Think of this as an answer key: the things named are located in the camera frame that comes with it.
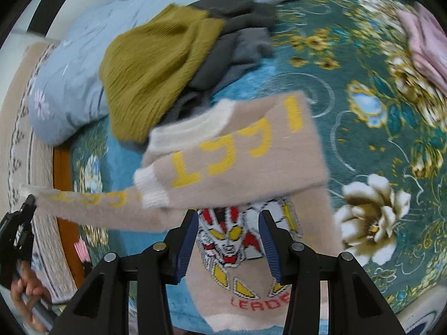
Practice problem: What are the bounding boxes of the teal floral blanket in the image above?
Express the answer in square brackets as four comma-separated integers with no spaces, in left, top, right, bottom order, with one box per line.
[70,0,447,335]

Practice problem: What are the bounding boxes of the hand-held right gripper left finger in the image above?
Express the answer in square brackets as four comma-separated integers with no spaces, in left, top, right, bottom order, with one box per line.
[52,209,200,335]

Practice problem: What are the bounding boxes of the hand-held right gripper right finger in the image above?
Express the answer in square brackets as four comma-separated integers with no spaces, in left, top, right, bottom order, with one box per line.
[258,209,408,335]

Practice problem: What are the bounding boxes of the person's left hand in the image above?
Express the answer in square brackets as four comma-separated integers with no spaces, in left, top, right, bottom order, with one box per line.
[10,261,54,333]

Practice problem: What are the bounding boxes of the olive green knit sweater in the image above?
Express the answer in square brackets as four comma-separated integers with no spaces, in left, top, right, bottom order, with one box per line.
[98,3,227,144]

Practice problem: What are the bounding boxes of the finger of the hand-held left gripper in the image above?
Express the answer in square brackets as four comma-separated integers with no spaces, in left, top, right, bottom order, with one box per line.
[20,194,37,219]

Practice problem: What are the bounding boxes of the beige patterned cloth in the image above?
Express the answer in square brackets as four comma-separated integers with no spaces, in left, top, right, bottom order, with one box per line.
[0,40,86,322]

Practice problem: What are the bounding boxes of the beige sweater with yellow print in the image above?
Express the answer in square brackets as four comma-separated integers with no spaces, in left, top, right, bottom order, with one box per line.
[19,90,346,334]

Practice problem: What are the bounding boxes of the dark grey garment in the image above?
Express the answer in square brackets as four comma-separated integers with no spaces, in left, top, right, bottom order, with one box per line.
[190,0,277,37]

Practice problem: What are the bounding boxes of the pink garment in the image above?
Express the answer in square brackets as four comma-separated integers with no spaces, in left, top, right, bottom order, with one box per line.
[394,5,447,93]

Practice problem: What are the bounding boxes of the grey knit sweater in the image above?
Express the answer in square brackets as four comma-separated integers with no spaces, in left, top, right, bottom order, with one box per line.
[162,28,276,128]

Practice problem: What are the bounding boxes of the light blue floral quilt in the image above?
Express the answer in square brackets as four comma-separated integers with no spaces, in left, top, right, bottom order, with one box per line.
[27,0,421,147]

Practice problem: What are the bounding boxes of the black frame bar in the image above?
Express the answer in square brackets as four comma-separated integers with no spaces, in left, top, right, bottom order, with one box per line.
[27,0,92,40]

